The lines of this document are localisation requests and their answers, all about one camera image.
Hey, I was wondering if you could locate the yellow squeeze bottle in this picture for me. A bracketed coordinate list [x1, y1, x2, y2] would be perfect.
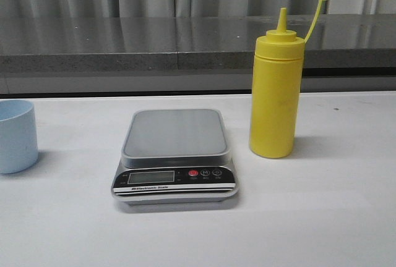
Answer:
[249, 0, 327, 158]

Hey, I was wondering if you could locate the light blue plastic cup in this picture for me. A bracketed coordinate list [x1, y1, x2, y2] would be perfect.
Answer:
[1, 100, 38, 174]

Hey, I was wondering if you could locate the silver digital kitchen scale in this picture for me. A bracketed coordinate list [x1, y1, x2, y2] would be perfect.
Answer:
[111, 109, 239, 205]

